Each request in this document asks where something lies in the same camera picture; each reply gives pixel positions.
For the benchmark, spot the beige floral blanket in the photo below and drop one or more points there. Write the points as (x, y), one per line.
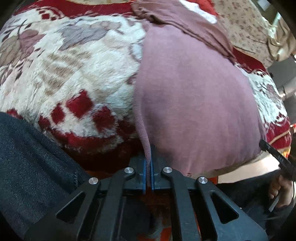
(242, 30)

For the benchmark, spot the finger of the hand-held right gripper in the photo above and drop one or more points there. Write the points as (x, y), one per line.
(268, 148)

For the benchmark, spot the red ruffled garment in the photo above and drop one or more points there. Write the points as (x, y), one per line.
(209, 5)

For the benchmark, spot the mauve shirt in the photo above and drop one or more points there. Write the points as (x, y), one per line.
(196, 104)

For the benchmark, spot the grey furniture panel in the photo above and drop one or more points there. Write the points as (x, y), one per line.
(284, 71)

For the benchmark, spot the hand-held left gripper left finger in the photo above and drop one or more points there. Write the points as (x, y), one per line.
(144, 180)

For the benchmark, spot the beige cloth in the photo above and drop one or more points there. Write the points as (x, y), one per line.
(277, 44)

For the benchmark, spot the person's right hand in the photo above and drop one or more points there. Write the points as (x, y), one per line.
(283, 187)

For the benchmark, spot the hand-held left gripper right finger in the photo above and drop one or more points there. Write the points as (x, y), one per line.
(152, 180)

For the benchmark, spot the red and white plush blanket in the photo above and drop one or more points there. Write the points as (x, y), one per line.
(69, 69)

